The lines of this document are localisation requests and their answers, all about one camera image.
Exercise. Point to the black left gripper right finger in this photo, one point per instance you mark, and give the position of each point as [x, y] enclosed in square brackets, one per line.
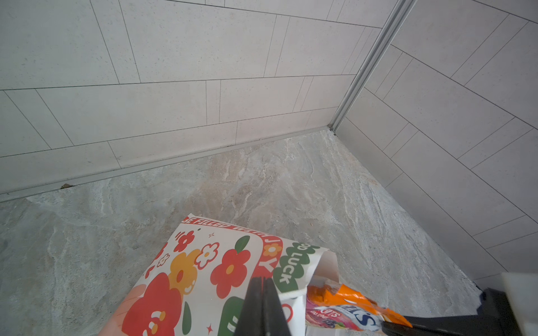
[274, 320]

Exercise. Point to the orange Fox's candy packet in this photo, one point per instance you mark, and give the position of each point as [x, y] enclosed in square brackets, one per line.
[336, 306]

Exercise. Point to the white floral paper bag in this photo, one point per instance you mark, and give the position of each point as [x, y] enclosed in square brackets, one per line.
[197, 283]

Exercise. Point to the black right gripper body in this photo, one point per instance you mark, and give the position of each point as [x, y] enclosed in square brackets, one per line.
[495, 303]

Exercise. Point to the aluminium right corner post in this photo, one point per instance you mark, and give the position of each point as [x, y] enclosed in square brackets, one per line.
[387, 34]

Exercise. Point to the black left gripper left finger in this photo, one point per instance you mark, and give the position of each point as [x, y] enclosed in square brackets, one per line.
[250, 322]

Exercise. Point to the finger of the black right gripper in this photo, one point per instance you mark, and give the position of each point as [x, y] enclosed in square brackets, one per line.
[453, 325]

